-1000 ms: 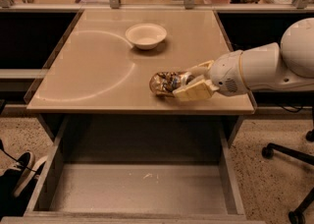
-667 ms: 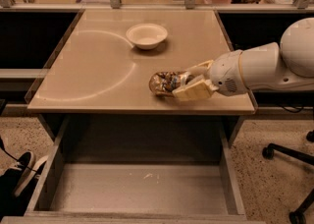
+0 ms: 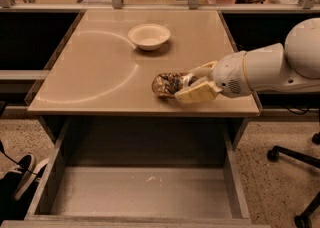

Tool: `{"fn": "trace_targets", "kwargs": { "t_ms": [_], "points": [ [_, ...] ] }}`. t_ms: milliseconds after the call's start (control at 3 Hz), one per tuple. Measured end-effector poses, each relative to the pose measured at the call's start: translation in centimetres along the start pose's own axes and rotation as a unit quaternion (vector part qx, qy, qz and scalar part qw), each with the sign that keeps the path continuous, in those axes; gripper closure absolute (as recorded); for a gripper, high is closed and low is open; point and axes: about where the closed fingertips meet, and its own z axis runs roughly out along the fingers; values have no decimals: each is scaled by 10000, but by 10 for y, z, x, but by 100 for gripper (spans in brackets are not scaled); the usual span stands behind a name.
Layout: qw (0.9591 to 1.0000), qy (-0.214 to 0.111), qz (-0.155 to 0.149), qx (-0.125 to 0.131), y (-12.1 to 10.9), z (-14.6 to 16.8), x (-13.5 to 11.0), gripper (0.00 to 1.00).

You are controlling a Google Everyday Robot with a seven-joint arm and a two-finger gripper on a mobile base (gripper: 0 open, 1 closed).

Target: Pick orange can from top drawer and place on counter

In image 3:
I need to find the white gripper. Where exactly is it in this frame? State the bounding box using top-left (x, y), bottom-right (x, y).
top-left (174, 51), bottom-right (252, 104)

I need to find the crushed orange can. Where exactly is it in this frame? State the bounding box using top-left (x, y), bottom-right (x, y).
top-left (151, 73), bottom-right (198, 98)

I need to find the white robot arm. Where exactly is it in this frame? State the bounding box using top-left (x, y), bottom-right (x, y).
top-left (174, 18), bottom-right (320, 103)

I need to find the beige counter cabinet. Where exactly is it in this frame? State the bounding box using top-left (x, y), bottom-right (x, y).
top-left (23, 7), bottom-right (264, 150)

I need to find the open grey drawer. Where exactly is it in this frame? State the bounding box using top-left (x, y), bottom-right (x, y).
top-left (3, 117), bottom-right (268, 228)

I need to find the white bowl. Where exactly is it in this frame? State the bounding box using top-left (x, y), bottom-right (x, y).
top-left (128, 24), bottom-right (171, 51)

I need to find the black office chair base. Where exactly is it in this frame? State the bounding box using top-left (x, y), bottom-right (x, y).
top-left (266, 133), bottom-right (320, 228)

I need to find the black and white sneaker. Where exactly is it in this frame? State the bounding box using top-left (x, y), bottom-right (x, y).
top-left (8, 154), bottom-right (49, 201)

